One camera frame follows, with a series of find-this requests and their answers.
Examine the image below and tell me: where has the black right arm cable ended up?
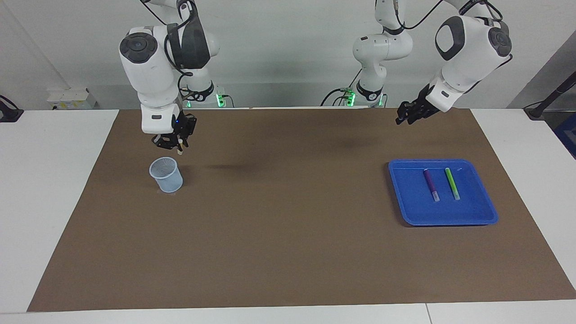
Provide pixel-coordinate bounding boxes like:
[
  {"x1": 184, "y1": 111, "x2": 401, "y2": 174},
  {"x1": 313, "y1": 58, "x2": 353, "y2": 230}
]
[{"x1": 139, "y1": 0, "x2": 201, "y2": 103}]

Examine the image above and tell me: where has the white box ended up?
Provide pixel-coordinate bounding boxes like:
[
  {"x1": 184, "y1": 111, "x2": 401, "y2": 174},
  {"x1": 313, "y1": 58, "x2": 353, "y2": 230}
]
[{"x1": 47, "y1": 87, "x2": 97, "y2": 110}]

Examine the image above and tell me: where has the black stand pole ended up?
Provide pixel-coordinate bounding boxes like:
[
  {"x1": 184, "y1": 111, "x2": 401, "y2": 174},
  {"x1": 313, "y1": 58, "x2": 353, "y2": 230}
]
[{"x1": 523, "y1": 71, "x2": 576, "y2": 120}]

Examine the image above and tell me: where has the purple pen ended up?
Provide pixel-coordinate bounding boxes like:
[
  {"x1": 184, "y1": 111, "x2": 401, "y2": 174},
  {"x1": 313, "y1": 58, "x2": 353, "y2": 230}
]
[{"x1": 423, "y1": 169, "x2": 441, "y2": 202}]

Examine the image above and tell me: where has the light blue mesh cup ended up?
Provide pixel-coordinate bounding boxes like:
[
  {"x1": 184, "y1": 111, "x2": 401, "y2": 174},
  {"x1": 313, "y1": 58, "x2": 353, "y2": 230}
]
[{"x1": 149, "y1": 157, "x2": 184, "y2": 193}]

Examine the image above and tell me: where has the black left base cable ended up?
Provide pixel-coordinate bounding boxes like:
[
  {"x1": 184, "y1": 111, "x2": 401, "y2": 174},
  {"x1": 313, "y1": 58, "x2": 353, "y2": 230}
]
[{"x1": 320, "y1": 67, "x2": 363, "y2": 107}]

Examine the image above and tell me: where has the brown table mat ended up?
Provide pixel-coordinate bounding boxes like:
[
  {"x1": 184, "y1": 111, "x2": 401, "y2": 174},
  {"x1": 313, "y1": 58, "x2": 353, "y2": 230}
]
[{"x1": 27, "y1": 107, "x2": 576, "y2": 312}]

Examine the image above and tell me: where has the green pen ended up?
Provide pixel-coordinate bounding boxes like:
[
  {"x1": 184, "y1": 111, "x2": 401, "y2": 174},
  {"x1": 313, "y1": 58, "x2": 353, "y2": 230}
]
[{"x1": 445, "y1": 167, "x2": 461, "y2": 201}]

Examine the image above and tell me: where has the black clamp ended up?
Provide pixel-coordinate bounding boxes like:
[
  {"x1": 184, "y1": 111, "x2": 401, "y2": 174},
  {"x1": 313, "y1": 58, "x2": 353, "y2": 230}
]
[{"x1": 0, "y1": 95, "x2": 24, "y2": 123}]

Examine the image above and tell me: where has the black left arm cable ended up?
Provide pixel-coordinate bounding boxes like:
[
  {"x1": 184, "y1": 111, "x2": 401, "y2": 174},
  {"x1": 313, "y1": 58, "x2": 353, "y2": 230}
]
[{"x1": 394, "y1": 0, "x2": 502, "y2": 31}]

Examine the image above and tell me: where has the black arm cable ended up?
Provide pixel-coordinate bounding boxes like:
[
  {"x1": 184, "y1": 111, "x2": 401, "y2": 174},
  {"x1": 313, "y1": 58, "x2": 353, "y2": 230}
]
[
  {"x1": 139, "y1": 0, "x2": 201, "y2": 103},
  {"x1": 394, "y1": 0, "x2": 502, "y2": 31}
]

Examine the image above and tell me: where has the blue plastic tray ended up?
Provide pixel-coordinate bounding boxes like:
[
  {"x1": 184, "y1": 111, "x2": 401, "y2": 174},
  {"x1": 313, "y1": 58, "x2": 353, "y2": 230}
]
[{"x1": 388, "y1": 158, "x2": 499, "y2": 226}]

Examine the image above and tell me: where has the blue object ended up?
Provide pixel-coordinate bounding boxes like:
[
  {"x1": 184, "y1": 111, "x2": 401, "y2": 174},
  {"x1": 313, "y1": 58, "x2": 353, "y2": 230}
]
[{"x1": 554, "y1": 112, "x2": 576, "y2": 159}]

